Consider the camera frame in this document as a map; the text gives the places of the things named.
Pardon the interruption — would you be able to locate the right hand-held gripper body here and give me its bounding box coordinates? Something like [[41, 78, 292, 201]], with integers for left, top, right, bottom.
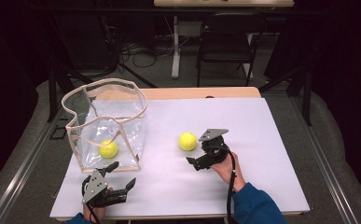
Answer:
[[195, 128, 232, 172]]

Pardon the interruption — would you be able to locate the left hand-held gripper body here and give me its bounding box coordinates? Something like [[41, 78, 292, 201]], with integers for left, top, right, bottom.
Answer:
[[81, 169, 130, 209]]

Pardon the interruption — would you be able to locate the yellow tennis ball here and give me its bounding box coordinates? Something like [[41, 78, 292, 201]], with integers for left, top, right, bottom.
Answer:
[[177, 132, 199, 152], [98, 139, 119, 160]]

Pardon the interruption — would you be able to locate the clear plastic bag beige trim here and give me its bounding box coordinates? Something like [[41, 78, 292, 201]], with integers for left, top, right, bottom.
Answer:
[[61, 77, 148, 174]]

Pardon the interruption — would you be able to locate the person's right hand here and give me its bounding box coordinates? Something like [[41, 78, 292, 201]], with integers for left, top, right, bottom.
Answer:
[[210, 151, 247, 193]]

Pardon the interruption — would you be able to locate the person's left hand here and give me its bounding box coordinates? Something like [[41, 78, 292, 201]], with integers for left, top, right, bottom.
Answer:
[[83, 187, 115, 222]]

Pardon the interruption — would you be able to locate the white board table cover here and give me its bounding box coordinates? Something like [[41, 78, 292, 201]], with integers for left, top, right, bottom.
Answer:
[[49, 97, 312, 218]]

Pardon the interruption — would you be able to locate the black metal stand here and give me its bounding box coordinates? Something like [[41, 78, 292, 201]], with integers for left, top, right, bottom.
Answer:
[[258, 66, 312, 127], [46, 12, 158, 123]]

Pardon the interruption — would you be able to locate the white-legged desk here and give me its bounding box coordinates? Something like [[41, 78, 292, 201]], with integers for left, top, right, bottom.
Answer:
[[153, 0, 295, 79]]

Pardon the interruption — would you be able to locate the black folding chair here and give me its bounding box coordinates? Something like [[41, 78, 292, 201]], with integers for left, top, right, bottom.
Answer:
[[196, 12, 268, 88]]

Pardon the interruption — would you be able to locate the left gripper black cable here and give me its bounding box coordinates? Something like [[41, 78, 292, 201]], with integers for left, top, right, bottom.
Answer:
[[80, 177, 103, 224]]

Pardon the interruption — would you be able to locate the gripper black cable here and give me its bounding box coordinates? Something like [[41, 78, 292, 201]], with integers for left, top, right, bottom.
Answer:
[[205, 144, 238, 224], [80, 177, 103, 224]]

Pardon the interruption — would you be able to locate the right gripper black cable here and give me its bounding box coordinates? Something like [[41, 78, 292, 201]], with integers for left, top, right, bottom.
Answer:
[[205, 144, 238, 224]]

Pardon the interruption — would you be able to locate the silver metal rail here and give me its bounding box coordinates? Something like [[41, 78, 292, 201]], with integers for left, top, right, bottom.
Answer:
[[293, 96, 359, 224], [0, 110, 64, 224]]

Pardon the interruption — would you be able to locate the bundle of floor cables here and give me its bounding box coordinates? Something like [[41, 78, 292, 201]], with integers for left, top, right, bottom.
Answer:
[[118, 38, 176, 69]]

